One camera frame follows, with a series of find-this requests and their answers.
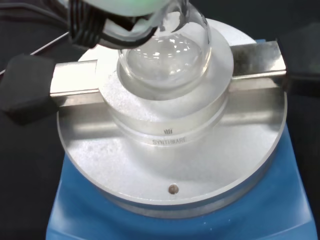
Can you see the heater with blue base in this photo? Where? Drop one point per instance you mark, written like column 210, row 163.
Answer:
column 175, row 155

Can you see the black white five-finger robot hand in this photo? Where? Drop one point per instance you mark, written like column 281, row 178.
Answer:
column 100, row 30

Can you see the black cloth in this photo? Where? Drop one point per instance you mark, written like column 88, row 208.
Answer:
column 25, row 175

